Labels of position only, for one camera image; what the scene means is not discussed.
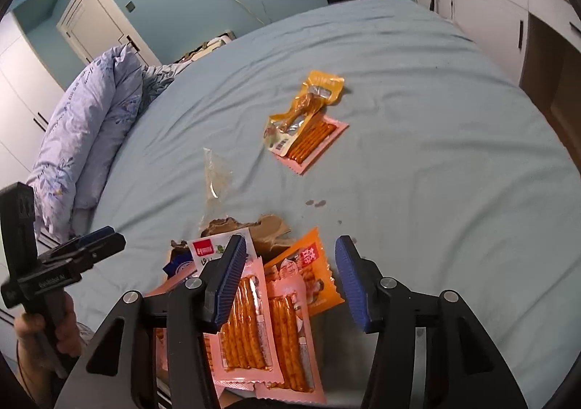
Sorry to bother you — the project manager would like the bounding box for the pink stick snack pack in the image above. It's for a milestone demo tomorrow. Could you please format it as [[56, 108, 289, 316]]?
[[255, 275, 326, 405], [275, 114, 350, 175], [207, 258, 284, 387]]

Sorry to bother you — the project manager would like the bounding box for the light blue bed sheet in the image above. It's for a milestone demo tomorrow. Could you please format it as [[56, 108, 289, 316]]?
[[70, 0, 580, 408]]

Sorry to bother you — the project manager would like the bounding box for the white wardrobe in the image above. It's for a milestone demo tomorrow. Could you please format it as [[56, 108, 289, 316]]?
[[0, 12, 64, 187]]

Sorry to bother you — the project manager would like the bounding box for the white cabinet desk unit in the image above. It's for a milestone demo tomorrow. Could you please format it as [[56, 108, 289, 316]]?
[[415, 0, 580, 160]]

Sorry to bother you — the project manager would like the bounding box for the brown cardboard box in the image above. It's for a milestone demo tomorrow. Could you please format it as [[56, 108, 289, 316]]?
[[167, 214, 293, 262]]

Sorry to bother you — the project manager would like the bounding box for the green white snack pack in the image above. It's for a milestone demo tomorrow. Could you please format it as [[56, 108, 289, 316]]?
[[187, 227, 257, 276]]

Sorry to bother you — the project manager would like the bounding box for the person left hand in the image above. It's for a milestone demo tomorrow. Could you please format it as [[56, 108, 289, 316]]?
[[14, 293, 84, 408]]

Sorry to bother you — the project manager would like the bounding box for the lavender floral duvet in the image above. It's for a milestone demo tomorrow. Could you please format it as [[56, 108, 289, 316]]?
[[27, 45, 143, 242]]

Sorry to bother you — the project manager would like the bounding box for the clear plastic snack bag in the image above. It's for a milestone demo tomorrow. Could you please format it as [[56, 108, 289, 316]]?
[[199, 148, 232, 231]]

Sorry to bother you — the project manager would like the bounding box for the white door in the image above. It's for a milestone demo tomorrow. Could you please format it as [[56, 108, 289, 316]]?
[[56, 0, 161, 66]]

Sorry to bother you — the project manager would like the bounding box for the large orange sausage pack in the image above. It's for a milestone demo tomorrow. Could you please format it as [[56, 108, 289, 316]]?
[[264, 227, 345, 316]]

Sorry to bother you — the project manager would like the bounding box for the blue snack pack in box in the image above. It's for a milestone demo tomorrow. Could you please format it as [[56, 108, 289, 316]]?
[[162, 249, 193, 278]]

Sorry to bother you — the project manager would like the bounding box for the yellow chicken leg pack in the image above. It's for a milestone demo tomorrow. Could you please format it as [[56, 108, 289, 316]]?
[[263, 70, 345, 158]]

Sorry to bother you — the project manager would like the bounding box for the green patterned blanket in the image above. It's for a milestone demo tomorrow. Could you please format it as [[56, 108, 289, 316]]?
[[138, 61, 191, 115]]

